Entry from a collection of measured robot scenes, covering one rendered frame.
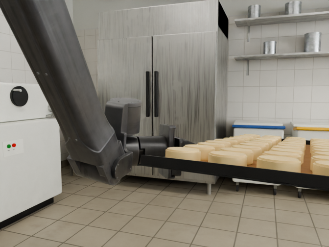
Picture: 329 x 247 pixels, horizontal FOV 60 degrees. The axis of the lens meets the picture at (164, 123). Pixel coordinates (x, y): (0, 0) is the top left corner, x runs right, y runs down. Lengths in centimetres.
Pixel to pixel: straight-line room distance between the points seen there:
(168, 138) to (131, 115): 9
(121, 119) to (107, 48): 299
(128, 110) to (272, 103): 342
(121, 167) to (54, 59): 21
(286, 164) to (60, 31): 29
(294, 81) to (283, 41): 50
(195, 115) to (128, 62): 97
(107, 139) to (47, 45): 17
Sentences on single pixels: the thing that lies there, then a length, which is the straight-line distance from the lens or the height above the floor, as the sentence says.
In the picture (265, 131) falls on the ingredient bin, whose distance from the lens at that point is 322.
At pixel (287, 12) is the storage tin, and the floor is 202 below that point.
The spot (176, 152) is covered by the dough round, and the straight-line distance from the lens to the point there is 38.
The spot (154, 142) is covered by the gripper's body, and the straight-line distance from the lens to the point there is 54.
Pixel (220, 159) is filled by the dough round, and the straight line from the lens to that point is 36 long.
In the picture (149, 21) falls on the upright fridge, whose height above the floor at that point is 189.
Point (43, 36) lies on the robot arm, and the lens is 33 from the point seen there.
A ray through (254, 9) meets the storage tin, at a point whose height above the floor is 209.
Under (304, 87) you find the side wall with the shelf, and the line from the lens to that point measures 387.
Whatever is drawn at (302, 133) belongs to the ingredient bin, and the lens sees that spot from 323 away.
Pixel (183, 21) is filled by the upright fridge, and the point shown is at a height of 186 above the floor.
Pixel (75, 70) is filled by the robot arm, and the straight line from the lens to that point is 36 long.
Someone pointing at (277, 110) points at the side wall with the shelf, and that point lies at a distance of 386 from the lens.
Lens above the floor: 109
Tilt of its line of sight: 6 degrees down
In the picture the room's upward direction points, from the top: straight up
